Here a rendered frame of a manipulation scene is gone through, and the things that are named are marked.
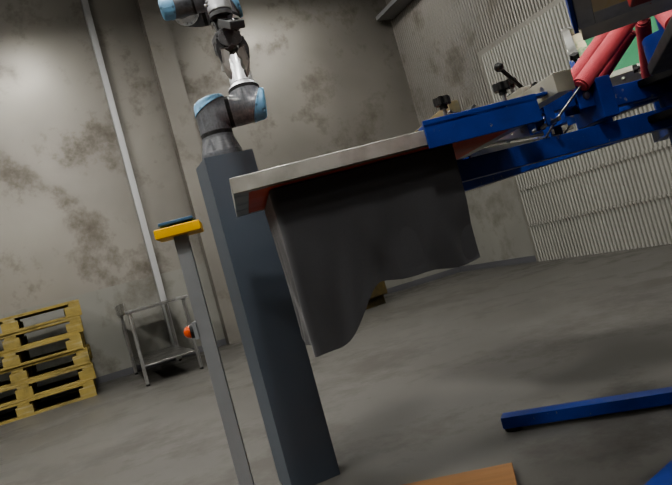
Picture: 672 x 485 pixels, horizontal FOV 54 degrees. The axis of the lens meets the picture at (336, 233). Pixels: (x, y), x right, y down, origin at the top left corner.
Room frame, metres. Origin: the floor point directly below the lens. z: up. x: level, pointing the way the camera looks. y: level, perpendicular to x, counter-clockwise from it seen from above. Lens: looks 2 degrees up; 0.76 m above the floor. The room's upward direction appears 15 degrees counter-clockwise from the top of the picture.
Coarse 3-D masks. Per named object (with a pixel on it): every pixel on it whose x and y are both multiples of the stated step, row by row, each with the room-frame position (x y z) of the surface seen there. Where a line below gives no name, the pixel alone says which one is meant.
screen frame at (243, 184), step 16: (512, 128) 1.72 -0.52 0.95; (368, 144) 1.56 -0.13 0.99; (384, 144) 1.57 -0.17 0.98; (400, 144) 1.57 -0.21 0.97; (416, 144) 1.58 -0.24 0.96; (304, 160) 1.54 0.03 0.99; (320, 160) 1.54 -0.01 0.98; (336, 160) 1.55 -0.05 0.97; (352, 160) 1.55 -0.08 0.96; (368, 160) 1.57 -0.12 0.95; (240, 176) 1.51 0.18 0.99; (256, 176) 1.52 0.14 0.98; (272, 176) 1.53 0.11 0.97; (288, 176) 1.53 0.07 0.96; (304, 176) 1.54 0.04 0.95; (240, 192) 1.52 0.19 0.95; (240, 208) 1.86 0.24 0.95
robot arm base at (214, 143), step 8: (224, 128) 2.34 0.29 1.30; (208, 136) 2.33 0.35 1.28; (216, 136) 2.32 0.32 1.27; (224, 136) 2.33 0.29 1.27; (232, 136) 2.36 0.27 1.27; (208, 144) 2.33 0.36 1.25; (216, 144) 2.31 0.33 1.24; (224, 144) 2.32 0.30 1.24; (232, 144) 2.33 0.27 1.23; (208, 152) 2.32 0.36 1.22; (216, 152) 2.31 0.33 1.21; (224, 152) 2.31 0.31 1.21
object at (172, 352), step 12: (168, 300) 6.48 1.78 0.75; (120, 312) 6.96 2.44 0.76; (132, 312) 6.34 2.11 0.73; (168, 312) 8.00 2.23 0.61; (132, 324) 6.36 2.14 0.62; (168, 348) 7.78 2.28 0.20; (180, 348) 7.28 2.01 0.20; (132, 360) 7.79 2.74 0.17; (144, 360) 7.00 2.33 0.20; (156, 360) 6.60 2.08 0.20; (180, 360) 7.99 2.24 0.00; (144, 372) 6.36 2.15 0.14
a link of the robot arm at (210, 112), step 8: (208, 96) 2.33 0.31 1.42; (216, 96) 2.34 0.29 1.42; (200, 104) 2.33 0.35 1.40; (208, 104) 2.32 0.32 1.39; (216, 104) 2.33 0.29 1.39; (224, 104) 2.33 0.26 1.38; (200, 112) 2.33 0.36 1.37; (208, 112) 2.32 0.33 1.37; (216, 112) 2.33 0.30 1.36; (224, 112) 2.33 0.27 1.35; (200, 120) 2.34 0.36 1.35; (208, 120) 2.32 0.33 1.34; (216, 120) 2.33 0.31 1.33; (224, 120) 2.34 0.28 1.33; (232, 120) 2.35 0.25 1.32; (200, 128) 2.35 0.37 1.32; (208, 128) 2.33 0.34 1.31; (216, 128) 2.33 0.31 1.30
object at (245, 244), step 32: (224, 160) 2.29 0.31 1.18; (224, 192) 2.28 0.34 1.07; (224, 224) 2.27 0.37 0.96; (256, 224) 2.31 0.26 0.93; (224, 256) 2.35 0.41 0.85; (256, 256) 2.30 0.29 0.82; (256, 288) 2.29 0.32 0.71; (288, 288) 2.33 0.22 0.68; (256, 320) 2.28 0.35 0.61; (288, 320) 2.32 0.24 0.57; (256, 352) 2.27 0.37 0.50; (288, 352) 2.31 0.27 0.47; (256, 384) 2.38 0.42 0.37; (288, 384) 2.30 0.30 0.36; (288, 416) 2.28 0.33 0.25; (320, 416) 2.33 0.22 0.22; (288, 448) 2.27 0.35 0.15; (320, 448) 2.32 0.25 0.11; (288, 480) 2.29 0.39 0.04; (320, 480) 2.30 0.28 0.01
